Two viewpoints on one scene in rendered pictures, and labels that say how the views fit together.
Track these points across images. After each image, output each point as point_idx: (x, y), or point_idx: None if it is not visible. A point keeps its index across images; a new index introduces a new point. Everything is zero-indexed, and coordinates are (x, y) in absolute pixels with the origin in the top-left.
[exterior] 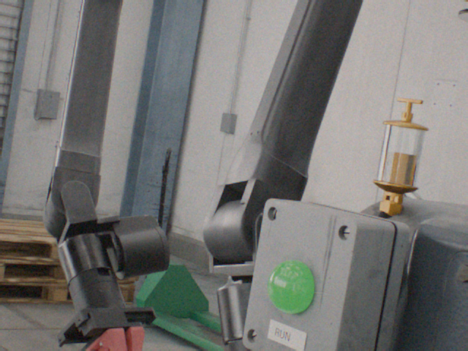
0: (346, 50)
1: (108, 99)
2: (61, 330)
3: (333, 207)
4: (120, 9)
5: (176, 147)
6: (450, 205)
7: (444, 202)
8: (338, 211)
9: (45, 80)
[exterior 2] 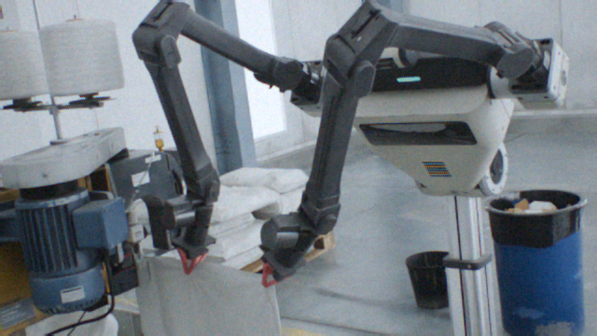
0: (164, 115)
1: (316, 149)
2: (303, 257)
3: (174, 149)
4: (326, 86)
5: None
6: (145, 152)
7: (144, 154)
8: (173, 147)
9: None
